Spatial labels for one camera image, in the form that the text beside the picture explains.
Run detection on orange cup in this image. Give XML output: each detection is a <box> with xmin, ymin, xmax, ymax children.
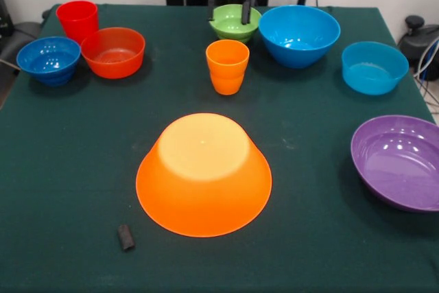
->
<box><xmin>205</xmin><ymin>39</ymin><xmax>250</xmax><ymax>96</ymax></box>

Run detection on small black rubber piece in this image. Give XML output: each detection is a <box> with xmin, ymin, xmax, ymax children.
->
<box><xmin>117</xmin><ymin>224</ymin><xmax>136</xmax><ymax>253</ymax></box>

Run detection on red-orange bowl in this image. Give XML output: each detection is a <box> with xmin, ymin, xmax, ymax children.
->
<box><xmin>80</xmin><ymin>27</ymin><xmax>146</xmax><ymax>80</ymax></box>

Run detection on small light blue bowl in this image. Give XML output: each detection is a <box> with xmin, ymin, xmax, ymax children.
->
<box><xmin>341</xmin><ymin>41</ymin><xmax>410</xmax><ymax>96</ymax></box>

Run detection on green bowl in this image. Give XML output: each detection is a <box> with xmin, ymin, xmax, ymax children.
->
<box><xmin>209</xmin><ymin>3</ymin><xmax>263</xmax><ymax>45</ymax></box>

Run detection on white and blue cables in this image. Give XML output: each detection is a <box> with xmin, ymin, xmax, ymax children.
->
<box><xmin>413</xmin><ymin>37</ymin><xmax>439</xmax><ymax>108</ymax></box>

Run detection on large light blue bowl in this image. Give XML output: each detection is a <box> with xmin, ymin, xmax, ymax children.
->
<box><xmin>258</xmin><ymin>5</ymin><xmax>342</xmax><ymax>69</ymax></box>

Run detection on large orange bowl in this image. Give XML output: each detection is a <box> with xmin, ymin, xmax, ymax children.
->
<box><xmin>135</xmin><ymin>112</ymin><xmax>273</xmax><ymax>238</ymax></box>

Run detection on dark blue bowl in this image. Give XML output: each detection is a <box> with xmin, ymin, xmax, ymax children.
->
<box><xmin>16</xmin><ymin>36</ymin><xmax>82</xmax><ymax>87</ymax></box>

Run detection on purple bowl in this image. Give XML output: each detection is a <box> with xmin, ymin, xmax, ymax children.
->
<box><xmin>350</xmin><ymin>115</ymin><xmax>439</xmax><ymax>213</ymax></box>

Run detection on red cup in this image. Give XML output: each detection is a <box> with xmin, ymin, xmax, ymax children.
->
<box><xmin>56</xmin><ymin>0</ymin><xmax>99</xmax><ymax>45</ymax></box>

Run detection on dark green tablecloth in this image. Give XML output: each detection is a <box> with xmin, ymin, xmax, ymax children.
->
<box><xmin>0</xmin><ymin>3</ymin><xmax>439</xmax><ymax>293</ymax></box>

